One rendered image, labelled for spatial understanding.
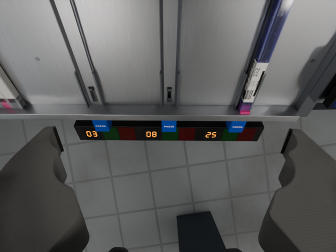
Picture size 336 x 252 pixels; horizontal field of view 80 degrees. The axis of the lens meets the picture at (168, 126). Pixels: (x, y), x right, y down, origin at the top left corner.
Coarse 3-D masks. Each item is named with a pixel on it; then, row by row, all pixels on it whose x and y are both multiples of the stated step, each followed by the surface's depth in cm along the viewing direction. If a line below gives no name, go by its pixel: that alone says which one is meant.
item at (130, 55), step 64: (0, 0) 20; (64, 0) 20; (128, 0) 20; (192, 0) 20; (256, 0) 20; (320, 0) 20; (0, 64) 26; (64, 64) 26; (128, 64) 26; (192, 64) 26
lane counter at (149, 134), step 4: (144, 128) 36; (148, 128) 36; (152, 128) 36; (156, 128) 36; (144, 132) 37; (148, 132) 37; (152, 132) 37; (156, 132) 37; (144, 136) 38; (148, 136) 38; (152, 136) 38; (156, 136) 38
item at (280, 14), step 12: (276, 0) 20; (288, 0) 19; (276, 12) 20; (288, 12) 20; (276, 24) 21; (264, 36) 22; (276, 36) 22; (264, 48) 23; (264, 60) 24; (240, 108) 29
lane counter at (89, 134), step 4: (84, 128) 36; (88, 128) 36; (92, 128) 36; (84, 132) 37; (88, 132) 37; (92, 132) 37; (96, 132) 37; (88, 136) 38; (92, 136) 38; (96, 136) 38; (100, 136) 38
